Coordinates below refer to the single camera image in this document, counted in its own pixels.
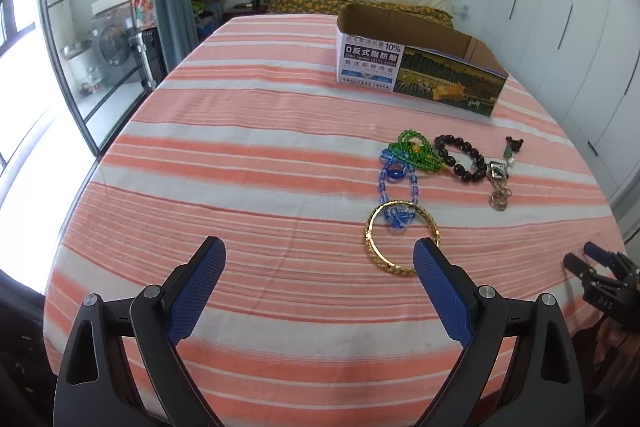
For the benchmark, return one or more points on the dark nightstand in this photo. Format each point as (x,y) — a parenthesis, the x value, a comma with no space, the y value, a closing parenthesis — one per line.
(244,11)

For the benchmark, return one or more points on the grey washing machine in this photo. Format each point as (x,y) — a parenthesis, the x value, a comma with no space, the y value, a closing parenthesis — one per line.
(115,39)

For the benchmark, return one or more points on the open cardboard box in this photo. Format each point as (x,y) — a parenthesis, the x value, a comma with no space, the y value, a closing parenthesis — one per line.
(393,51)

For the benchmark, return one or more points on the gold bangle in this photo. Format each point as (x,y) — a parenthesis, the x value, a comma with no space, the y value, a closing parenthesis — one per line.
(376,253)

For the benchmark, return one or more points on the glass sliding door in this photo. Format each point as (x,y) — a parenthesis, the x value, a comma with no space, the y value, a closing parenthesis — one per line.
(100,111)

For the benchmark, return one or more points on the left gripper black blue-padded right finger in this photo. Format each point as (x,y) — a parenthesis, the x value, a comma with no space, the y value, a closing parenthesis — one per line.
(542,386)

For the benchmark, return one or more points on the pink white striped cloth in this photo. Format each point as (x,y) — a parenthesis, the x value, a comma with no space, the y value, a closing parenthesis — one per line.
(251,139)

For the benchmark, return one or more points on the green jade pendant charm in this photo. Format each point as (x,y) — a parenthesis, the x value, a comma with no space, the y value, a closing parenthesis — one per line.
(513,146)

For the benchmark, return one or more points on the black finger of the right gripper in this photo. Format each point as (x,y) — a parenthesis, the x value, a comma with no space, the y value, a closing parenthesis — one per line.
(580,269)

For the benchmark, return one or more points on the white built-in wardrobe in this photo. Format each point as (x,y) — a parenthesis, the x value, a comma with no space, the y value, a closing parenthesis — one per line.
(577,58)

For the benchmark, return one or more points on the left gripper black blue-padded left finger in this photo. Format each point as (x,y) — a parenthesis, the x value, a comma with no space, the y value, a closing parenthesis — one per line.
(95,383)

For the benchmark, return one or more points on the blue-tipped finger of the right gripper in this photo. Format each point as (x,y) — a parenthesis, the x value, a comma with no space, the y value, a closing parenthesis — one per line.
(598,254)

